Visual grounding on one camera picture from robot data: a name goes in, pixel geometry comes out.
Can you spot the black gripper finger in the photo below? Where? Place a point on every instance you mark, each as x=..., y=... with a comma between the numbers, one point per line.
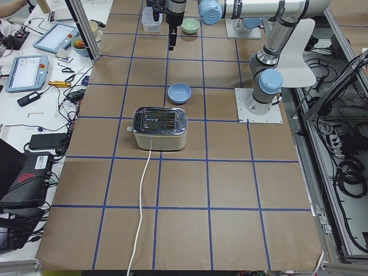
x=172, y=38

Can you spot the green ceramic bowl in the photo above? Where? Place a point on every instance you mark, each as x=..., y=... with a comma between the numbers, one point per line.
x=190, y=26

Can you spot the blue ceramic bowl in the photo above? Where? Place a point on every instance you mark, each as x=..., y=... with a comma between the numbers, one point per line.
x=179, y=93

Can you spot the bowl with colourful items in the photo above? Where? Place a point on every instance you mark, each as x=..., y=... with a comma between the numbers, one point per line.
x=79, y=46

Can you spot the clear plastic container blue lid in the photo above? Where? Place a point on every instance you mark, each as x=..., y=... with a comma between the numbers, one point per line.
x=148, y=22

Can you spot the cream mug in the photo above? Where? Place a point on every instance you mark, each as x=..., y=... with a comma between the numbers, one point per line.
x=96, y=30

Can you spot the silver two-slot toaster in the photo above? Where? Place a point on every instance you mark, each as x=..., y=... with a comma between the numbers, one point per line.
x=160, y=128

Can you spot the upper blue teach pendant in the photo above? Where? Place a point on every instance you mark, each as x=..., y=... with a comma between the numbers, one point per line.
x=56, y=38

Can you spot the blue teach pendant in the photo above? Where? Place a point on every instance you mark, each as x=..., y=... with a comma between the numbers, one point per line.
x=56, y=38
x=28, y=73

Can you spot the white curved panel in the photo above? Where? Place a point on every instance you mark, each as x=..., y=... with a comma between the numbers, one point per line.
x=291, y=65

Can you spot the orange cylindrical tool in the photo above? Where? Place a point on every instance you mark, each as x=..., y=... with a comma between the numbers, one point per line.
x=59, y=84

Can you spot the lower blue teach pendant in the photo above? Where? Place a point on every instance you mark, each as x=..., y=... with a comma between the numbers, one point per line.
x=28, y=73

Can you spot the black phone device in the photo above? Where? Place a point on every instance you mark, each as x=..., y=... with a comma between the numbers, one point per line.
x=28, y=99

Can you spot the black power adapter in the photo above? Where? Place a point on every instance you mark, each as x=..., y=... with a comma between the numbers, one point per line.
x=48, y=141

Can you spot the black camera on mount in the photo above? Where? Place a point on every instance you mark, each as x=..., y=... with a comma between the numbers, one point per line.
x=158, y=7

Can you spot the aluminium frame post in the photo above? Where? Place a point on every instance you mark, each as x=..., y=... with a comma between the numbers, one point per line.
x=80, y=18

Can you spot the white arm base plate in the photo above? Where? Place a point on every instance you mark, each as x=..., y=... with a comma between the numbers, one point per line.
x=250, y=111

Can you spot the aluminium side frame rail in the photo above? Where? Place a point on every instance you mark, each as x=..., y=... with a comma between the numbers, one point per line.
x=338, y=141

